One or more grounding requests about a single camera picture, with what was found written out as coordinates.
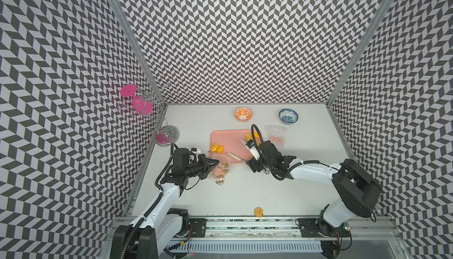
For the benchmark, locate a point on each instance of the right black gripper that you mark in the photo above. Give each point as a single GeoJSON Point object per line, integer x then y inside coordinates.
{"type": "Point", "coordinates": [253, 165]}

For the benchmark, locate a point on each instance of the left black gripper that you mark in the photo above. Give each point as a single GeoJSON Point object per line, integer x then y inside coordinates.
{"type": "Point", "coordinates": [207, 167]}

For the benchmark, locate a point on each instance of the brown star cookie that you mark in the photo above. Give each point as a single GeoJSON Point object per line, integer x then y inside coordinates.
{"type": "Point", "coordinates": [219, 179]}

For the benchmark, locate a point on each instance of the round cracker cookie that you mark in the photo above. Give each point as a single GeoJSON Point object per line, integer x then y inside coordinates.
{"type": "Point", "coordinates": [258, 212]}

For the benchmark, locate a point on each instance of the clear resealable bag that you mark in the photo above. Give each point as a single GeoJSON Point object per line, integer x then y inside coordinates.
{"type": "Point", "coordinates": [276, 135]}
{"type": "Point", "coordinates": [218, 171]}

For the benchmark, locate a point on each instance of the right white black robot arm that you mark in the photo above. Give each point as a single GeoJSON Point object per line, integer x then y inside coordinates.
{"type": "Point", "coordinates": [358, 192]}

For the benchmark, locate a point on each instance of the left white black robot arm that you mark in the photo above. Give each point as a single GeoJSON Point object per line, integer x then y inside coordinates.
{"type": "Point", "coordinates": [148, 235]}

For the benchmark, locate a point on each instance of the yellow duck cookie left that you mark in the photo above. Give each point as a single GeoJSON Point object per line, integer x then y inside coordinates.
{"type": "Point", "coordinates": [214, 147]}

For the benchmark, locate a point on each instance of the yellow duck cookie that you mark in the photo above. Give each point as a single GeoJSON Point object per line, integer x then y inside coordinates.
{"type": "Point", "coordinates": [220, 149]}
{"type": "Point", "coordinates": [214, 147]}

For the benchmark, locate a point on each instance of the yellow duck cookie right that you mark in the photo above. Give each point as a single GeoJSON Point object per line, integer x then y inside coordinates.
{"type": "Point", "coordinates": [220, 149]}

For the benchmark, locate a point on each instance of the pink plastic tray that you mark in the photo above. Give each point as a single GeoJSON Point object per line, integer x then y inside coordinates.
{"type": "Point", "coordinates": [232, 142]}

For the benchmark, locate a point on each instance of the rectangular yellow biscuit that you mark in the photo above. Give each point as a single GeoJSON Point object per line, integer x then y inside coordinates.
{"type": "Point", "coordinates": [248, 137]}

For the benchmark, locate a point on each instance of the blue patterned small bowl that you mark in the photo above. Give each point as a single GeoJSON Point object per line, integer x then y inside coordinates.
{"type": "Point", "coordinates": [288, 116]}

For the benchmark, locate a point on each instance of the round glass dish pink item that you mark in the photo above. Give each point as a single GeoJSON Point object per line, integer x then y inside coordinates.
{"type": "Point", "coordinates": [167, 135]}

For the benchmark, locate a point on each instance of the orange patterned small bowl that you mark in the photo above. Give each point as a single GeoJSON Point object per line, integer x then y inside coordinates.
{"type": "Point", "coordinates": [243, 114]}

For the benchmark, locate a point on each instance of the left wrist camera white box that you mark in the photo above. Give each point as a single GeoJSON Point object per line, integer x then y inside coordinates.
{"type": "Point", "coordinates": [196, 151]}

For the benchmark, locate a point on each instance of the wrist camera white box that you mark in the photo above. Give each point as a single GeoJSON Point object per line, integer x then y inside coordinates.
{"type": "Point", "coordinates": [196, 151]}
{"type": "Point", "coordinates": [251, 146]}

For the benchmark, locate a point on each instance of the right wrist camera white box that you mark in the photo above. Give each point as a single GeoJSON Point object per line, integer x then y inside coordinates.
{"type": "Point", "coordinates": [251, 146]}

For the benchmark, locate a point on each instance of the wire rack with pink discs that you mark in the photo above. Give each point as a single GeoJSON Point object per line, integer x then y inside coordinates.
{"type": "Point", "coordinates": [142, 100]}

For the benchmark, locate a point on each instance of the aluminium front rail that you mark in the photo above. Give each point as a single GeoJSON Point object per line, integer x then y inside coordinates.
{"type": "Point", "coordinates": [287, 228]}

